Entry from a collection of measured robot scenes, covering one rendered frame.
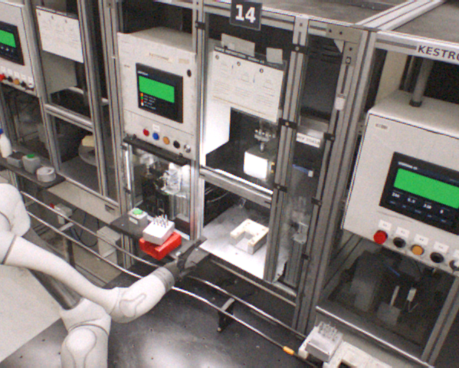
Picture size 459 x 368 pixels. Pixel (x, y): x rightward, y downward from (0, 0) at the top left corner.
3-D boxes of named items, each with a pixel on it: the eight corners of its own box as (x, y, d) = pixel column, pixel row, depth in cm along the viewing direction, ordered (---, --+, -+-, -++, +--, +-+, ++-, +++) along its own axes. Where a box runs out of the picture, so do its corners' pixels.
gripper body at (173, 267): (174, 288, 173) (190, 275, 180) (174, 271, 168) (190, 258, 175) (159, 280, 177) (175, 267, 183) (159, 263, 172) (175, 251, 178)
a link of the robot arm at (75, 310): (80, 356, 188) (86, 314, 206) (116, 343, 186) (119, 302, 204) (-51, 220, 146) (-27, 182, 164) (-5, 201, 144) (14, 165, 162)
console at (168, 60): (120, 134, 215) (112, 34, 190) (162, 116, 235) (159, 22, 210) (190, 163, 196) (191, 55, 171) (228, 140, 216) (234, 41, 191)
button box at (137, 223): (128, 231, 227) (126, 211, 221) (139, 224, 233) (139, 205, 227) (140, 238, 224) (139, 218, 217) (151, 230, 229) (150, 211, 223)
